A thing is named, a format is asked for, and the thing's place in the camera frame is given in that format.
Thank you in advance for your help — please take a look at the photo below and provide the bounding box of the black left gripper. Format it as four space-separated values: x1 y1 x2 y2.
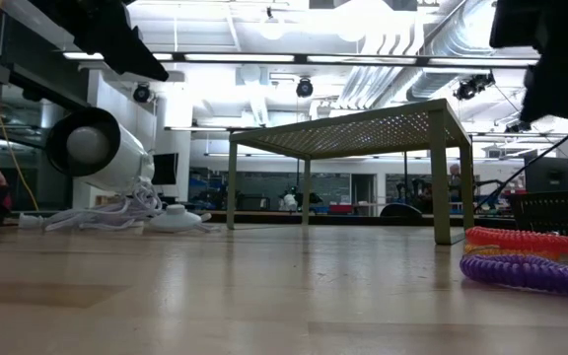
41 0 171 83

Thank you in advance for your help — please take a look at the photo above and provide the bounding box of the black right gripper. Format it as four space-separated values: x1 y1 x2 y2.
489 0 568 124

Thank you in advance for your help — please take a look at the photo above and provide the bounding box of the orange spiral wrist keychain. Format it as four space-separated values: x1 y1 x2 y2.
464 225 568 256

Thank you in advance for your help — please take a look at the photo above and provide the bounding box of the black ceiling spotlight cluster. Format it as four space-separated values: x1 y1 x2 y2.
454 71 496 102
504 119 533 134

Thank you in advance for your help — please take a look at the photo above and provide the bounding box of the long ceiling light bar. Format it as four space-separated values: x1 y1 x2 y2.
61 51 568 69

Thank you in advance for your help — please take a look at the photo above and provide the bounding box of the large black monitor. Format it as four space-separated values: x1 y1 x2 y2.
524 155 568 193

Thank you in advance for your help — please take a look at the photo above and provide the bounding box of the small black monitor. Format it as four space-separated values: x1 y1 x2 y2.
152 152 180 186

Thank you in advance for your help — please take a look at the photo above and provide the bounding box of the black plastic basket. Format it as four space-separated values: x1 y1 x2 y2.
508 189 568 237

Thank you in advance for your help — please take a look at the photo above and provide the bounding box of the green perforated metal shelf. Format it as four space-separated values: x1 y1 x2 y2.
225 98 476 247

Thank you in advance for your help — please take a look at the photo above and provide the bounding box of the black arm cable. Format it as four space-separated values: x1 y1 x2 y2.
474 103 568 212

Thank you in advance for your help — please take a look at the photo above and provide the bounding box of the silver ceiling duct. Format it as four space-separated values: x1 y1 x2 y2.
404 0 517 103

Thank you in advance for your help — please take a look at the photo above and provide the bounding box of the yellow hanging cord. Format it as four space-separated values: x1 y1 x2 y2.
0 0 39 212

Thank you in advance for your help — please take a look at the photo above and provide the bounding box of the white round cord switch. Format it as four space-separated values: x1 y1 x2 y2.
146 203 214 235

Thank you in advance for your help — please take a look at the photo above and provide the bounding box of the yellow spiral wrist keychain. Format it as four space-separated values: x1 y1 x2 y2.
463 244 561 261

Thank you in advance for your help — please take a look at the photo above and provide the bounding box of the purple spiral wrist keychain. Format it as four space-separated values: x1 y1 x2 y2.
459 253 568 307

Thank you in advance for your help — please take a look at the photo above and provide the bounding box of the black table frame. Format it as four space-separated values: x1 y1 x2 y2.
204 210 512 228

